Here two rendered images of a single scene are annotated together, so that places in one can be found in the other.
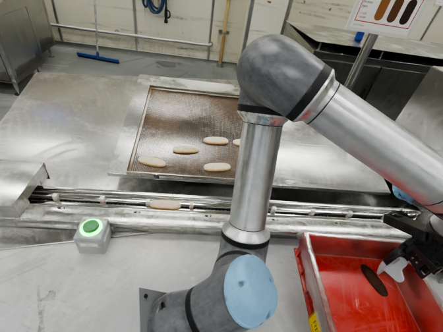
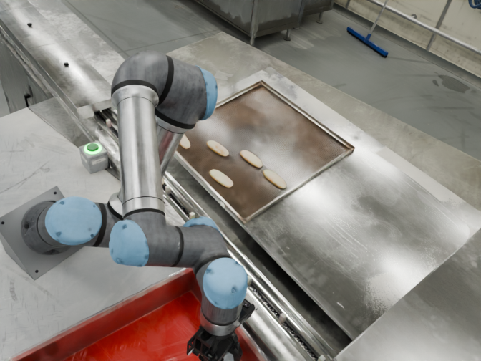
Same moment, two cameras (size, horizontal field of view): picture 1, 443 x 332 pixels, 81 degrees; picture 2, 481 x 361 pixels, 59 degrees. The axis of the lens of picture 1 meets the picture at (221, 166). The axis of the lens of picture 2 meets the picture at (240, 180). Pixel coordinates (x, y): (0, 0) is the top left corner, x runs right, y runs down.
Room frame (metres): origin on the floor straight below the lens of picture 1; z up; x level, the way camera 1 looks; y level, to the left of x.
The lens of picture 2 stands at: (0.15, -0.85, 1.87)
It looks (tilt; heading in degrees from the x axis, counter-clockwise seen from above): 43 degrees down; 53
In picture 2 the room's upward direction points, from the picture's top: 10 degrees clockwise
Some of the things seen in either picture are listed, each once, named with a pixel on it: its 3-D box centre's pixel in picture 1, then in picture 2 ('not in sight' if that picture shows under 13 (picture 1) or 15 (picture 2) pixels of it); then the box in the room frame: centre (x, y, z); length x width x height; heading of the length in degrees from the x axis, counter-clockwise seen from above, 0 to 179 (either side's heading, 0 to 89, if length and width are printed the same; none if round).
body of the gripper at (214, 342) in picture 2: (431, 248); (214, 337); (0.39, -0.52, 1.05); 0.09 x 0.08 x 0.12; 24
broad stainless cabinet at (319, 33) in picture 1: (366, 87); not in sight; (2.96, -1.45, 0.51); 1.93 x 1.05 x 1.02; 99
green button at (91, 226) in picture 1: (91, 226); (92, 148); (0.38, 0.32, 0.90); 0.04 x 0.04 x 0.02
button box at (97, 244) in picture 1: (95, 238); (95, 160); (0.38, 0.32, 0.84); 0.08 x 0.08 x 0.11; 9
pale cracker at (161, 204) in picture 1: (165, 204); not in sight; (0.54, 0.16, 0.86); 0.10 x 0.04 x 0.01; 99
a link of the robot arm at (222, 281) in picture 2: not in sight; (223, 289); (0.40, -0.52, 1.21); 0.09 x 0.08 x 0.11; 82
